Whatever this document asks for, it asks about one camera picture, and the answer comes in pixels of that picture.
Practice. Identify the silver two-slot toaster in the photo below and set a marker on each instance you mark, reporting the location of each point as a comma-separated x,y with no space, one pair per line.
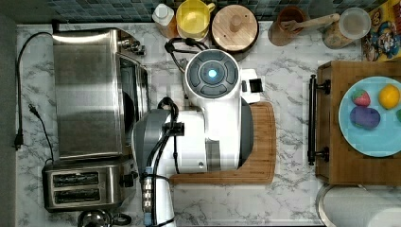
96,184

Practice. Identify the round wooden lid container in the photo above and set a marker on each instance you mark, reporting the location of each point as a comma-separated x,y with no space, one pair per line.
234,28

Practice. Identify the colourful cereal box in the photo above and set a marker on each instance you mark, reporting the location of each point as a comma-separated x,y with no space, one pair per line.
382,43

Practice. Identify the light blue plate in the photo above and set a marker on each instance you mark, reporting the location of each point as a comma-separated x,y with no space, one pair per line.
381,141

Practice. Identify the wooden tray with black handle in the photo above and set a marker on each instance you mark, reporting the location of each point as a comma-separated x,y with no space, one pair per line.
334,159

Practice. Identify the toy lemon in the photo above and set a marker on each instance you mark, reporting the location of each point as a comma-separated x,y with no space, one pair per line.
389,96

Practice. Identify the steel sink basin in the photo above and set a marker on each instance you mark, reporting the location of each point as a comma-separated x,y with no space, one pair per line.
359,206

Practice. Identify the wooden spatula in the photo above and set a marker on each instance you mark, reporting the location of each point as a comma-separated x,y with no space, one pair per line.
327,19

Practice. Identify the green toy fruit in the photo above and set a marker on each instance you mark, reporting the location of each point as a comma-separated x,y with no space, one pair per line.
398,115

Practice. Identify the yellow plastic mug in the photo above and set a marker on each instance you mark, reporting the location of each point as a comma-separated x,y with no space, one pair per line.
193,18

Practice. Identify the brown utensil holder cup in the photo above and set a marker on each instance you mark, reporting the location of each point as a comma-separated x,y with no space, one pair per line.
281,35

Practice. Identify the clear lidded jar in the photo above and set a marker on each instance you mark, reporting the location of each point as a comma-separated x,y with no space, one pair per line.
353,24

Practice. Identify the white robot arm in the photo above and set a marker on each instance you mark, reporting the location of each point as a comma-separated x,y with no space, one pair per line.
214,134

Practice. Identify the shiny metal kettle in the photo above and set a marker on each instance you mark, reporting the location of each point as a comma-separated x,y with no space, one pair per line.
102,218

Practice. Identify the stainless steel toaster oven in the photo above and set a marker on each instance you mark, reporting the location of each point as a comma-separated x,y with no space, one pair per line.
101,90

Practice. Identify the toy strawberry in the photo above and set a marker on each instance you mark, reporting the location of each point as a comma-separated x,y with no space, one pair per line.
361,98

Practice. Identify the wooden cutting board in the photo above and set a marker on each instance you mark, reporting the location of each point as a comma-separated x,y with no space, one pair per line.
259,166

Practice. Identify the white capped bottle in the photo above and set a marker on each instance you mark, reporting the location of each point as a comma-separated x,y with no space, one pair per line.
164,18

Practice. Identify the purple toy fruit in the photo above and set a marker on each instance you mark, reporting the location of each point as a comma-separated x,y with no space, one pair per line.
364,117

